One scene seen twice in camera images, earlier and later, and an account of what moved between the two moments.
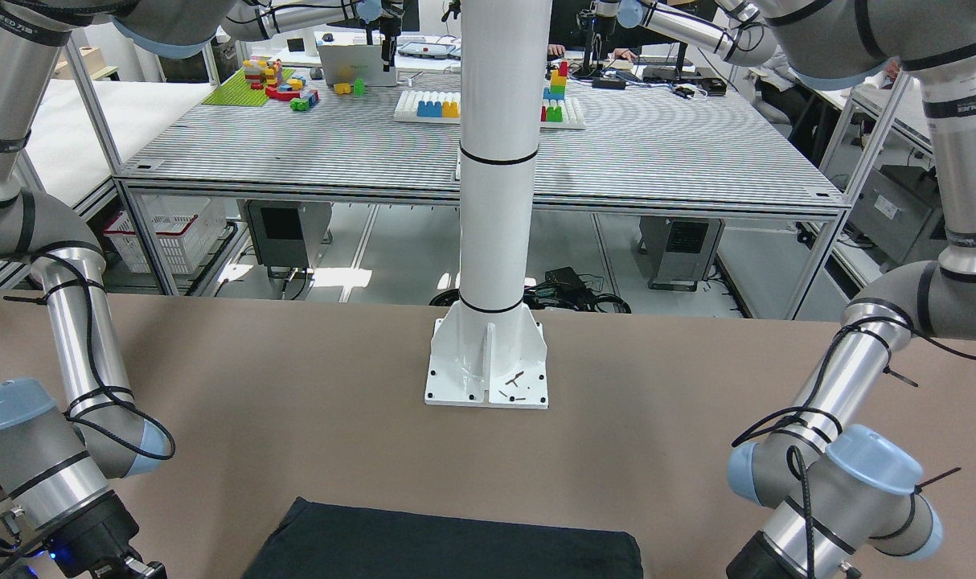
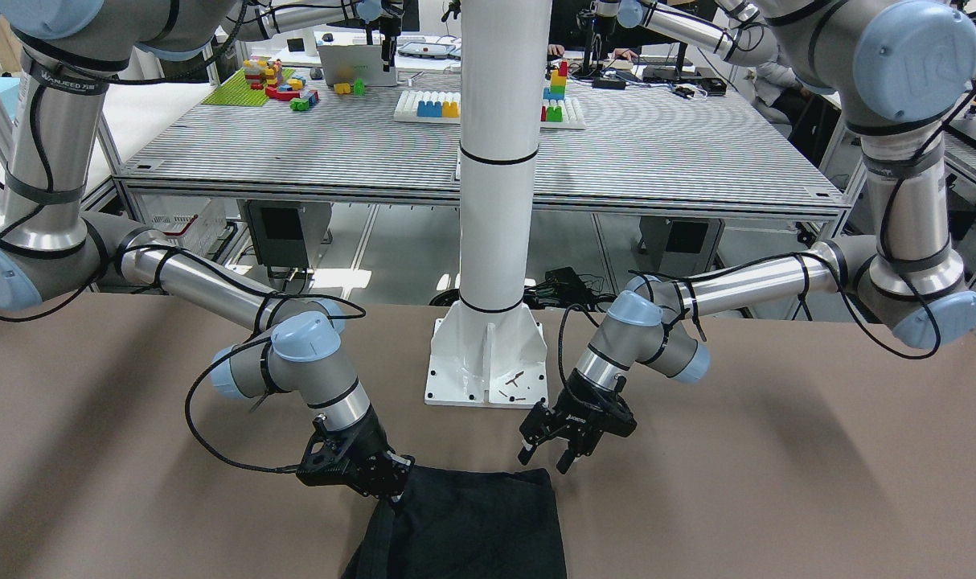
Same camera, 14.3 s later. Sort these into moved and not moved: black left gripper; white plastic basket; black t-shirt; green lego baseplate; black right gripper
Moved: black right gripper; black t-shirt; black left gripper
Not moved: white plastic basket; green lego baseplate
